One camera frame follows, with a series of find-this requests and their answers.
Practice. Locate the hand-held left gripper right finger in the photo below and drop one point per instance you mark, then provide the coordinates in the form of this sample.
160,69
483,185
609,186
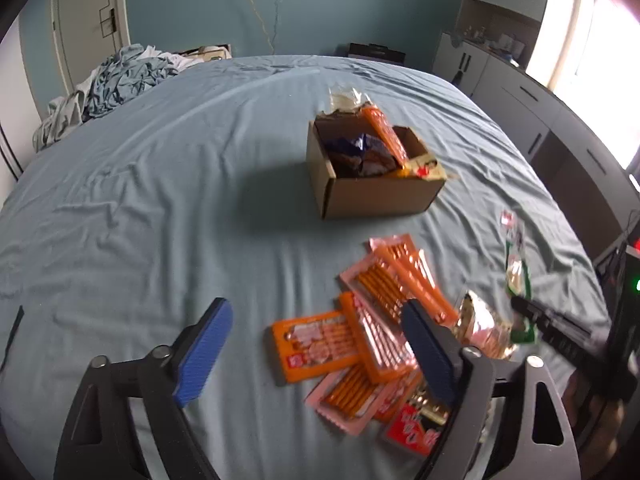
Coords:
430,355

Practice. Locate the yellow white snack packet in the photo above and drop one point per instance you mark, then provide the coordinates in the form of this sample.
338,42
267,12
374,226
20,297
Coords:
425,170

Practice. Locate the white red snack packet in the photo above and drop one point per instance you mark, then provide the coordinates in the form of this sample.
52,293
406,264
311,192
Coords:
511,222

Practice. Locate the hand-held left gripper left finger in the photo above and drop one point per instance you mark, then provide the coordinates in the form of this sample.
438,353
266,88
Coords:
205,355

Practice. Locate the cardboard box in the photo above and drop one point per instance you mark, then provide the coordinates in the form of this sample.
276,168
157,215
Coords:
370,197

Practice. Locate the black floor device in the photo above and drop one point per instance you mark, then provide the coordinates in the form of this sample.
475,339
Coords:
375,52

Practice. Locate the green snack packet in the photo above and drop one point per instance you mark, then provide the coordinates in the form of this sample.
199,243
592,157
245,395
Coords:
517,280
522,334

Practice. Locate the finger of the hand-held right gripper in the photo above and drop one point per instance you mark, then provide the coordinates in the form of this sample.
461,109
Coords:
560,332

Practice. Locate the pile of crumpled clothes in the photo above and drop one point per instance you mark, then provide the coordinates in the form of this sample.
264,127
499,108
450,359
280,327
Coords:
115,85

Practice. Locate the white door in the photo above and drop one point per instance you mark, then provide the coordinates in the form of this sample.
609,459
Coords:
85,20

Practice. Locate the beige box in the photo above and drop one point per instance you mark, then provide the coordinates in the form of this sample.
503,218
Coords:
210,52

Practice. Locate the window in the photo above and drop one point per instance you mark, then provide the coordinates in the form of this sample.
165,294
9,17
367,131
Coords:
590,35

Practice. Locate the white low cabinet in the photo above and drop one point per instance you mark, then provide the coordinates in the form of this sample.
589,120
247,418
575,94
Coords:
525,105

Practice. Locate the brown snack packet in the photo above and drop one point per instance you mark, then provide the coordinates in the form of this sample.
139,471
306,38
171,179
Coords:
372,162

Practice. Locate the long orange snack packet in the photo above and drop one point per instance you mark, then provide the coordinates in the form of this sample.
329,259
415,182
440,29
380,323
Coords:
387,137

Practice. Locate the pink-edged stick snack packet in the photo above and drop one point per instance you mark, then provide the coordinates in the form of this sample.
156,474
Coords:
345,395
375,280

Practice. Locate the cluttered open shelf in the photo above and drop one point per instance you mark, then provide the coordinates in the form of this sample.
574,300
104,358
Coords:
490,35

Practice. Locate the gold snack packet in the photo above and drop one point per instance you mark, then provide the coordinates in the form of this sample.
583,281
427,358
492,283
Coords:
482,327

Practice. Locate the white wardrobe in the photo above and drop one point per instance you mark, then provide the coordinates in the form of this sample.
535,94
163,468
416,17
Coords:
10,135

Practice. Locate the blue snack packet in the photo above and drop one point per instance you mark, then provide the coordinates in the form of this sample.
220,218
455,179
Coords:
357,145

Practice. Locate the orange stick snack packet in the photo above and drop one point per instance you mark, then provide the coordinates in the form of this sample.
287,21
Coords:
420,270

